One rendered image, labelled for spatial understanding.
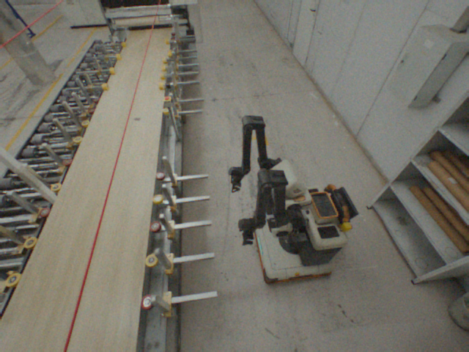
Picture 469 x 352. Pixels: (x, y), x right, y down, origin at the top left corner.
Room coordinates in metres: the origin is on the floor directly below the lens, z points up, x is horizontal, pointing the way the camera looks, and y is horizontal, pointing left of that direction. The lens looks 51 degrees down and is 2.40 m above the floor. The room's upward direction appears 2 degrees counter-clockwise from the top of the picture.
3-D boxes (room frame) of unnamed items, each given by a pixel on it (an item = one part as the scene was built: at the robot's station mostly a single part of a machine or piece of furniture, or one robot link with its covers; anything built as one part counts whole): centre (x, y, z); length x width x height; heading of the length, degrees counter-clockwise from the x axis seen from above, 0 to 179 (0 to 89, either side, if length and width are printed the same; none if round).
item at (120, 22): (5.02, 1.45, 1.05); 1.43 x 0.12 x 0.12; 96
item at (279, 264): (0.89, -0.59, 0.16); 0.67 x 0.64 x 0.25; 96
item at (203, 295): (0.30, 0.34, 0.83); 0.43 x 0.03 x 0.04; 96
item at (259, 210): (0.63, -0.16, 1.40); 0.11 x 0.06 x 0.43; 6
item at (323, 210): (0.90, -0.71, 0.87); 0.23 x 0.15 x 0.11; 6
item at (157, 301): (0.25, 0.42, 0.89); 0.04 x 0.04 x 0.48; 6
